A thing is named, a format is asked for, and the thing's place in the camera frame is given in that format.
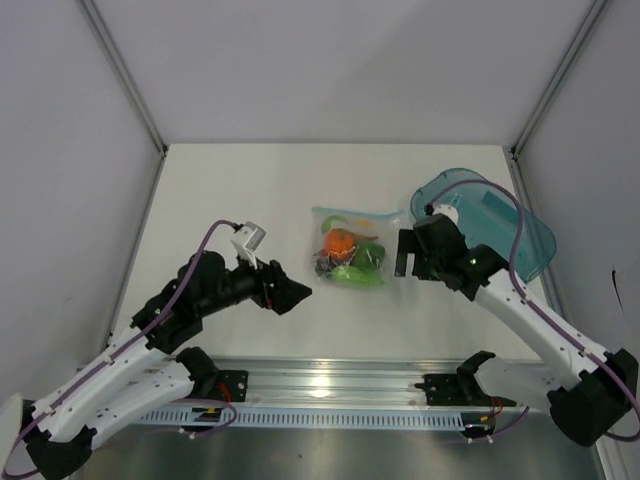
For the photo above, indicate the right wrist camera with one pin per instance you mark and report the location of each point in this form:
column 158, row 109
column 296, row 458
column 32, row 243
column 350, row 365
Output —
column 444, row 209

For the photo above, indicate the clear zip bag teal zipper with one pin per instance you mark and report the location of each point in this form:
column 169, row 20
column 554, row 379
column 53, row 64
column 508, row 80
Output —
column 385, row 226

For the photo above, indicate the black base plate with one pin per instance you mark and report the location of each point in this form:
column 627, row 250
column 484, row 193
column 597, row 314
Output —
column 230, row 386
column 455, row 389

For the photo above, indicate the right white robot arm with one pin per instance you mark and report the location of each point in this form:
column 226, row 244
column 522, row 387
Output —
column 591, row 389

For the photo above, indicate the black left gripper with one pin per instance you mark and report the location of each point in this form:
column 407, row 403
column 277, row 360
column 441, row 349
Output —
column 282, row 294

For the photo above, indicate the light green toy pepper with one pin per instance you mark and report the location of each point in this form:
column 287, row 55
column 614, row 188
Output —
column 356, row 277

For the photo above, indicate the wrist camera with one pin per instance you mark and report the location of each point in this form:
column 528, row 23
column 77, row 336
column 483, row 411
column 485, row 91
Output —
column 444, row 209
column 246, row 241

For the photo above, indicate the aluminium mounting rail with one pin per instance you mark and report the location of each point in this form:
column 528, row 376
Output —
column 335, row 383

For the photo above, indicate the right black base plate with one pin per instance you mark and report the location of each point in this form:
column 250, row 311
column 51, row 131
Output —
column 455, row 389

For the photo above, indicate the purple toy eggplant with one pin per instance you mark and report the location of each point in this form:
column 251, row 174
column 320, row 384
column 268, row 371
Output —
column 325, row 265

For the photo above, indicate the dark green toy bell pepper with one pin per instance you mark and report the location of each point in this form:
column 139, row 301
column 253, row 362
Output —
column 369, row 256

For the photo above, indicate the teal plastic tub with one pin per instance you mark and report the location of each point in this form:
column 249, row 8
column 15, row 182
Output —
column 488, row 216

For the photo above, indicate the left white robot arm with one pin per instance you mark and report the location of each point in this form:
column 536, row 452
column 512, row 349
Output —
column 149, row 365

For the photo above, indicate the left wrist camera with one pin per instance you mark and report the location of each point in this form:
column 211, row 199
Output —
column 246, row 241

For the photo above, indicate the white slotted cable duct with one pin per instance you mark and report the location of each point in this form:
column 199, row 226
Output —
column 305, row 418

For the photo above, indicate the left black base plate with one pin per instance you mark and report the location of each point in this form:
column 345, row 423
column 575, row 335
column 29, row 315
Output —
column 230, row 386

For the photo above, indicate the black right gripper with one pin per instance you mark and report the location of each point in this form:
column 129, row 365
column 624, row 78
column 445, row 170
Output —
column 409, row 244

